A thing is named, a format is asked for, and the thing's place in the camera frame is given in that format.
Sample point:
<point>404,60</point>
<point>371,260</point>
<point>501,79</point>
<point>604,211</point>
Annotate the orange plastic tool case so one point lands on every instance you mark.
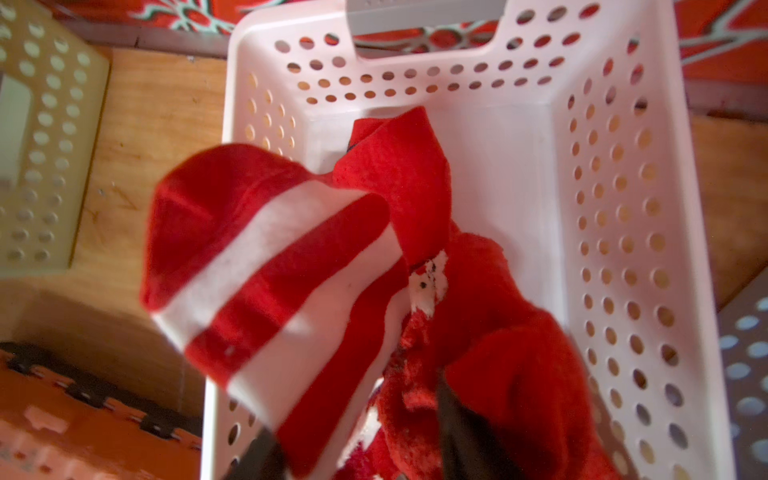
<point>59,422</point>

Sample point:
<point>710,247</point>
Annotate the red white striped sock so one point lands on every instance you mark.
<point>284,289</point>

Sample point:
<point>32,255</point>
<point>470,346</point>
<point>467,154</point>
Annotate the red santa sock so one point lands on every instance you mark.
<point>506,360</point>

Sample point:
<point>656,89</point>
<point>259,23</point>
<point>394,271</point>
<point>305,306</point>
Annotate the green plastic basket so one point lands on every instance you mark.
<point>53,87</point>

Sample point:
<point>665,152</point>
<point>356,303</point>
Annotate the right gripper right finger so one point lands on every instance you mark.
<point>469,449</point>

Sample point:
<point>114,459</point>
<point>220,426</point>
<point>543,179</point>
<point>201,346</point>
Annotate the white plastic basket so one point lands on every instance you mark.
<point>567,131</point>

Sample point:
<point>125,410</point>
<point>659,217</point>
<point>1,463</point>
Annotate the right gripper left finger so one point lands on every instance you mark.
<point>263,460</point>

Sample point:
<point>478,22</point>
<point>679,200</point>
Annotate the red christmas sock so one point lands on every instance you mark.
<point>401,160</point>

